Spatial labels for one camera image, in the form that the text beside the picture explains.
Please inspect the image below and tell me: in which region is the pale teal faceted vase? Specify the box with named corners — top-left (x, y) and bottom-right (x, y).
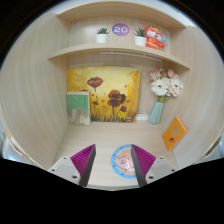
top-left (148, 100), bottom-right (165, 126)

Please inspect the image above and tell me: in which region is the pink and white flower bouquet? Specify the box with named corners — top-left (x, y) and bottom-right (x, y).
top-left (148, 68), bottom-right (185, 104)

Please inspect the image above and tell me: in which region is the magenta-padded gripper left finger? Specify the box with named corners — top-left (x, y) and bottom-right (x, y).
top-left (47, 144), bottom-right (97, 188)

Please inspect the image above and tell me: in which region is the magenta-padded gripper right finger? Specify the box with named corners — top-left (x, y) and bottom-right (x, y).
top-left (130, 144), bottom-right (179, 187)

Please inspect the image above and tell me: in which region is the round blue-rimmed cartoon mouse pad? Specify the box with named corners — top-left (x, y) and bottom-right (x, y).
top-left (110, 143), bottom-right (138, 179)

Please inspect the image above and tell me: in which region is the white power adapter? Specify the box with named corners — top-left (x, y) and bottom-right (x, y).
top-left (134, 110), bottom-right (150, 122)

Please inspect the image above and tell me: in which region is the yellow poppy flower painting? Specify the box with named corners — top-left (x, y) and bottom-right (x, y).
top-left (67, 66), bottom-right (141, 123)

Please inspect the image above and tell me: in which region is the orange book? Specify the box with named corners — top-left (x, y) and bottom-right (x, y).
top-left (161, 115), bottom-right (189, 152)

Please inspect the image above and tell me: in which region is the pink computer mouse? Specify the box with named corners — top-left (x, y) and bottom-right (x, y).
top-left (123, 153), bottom-right (136, 175)

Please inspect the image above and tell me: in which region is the green and beige book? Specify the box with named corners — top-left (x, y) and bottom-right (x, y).
top-left (65, 90), bottom-right (92, 127)

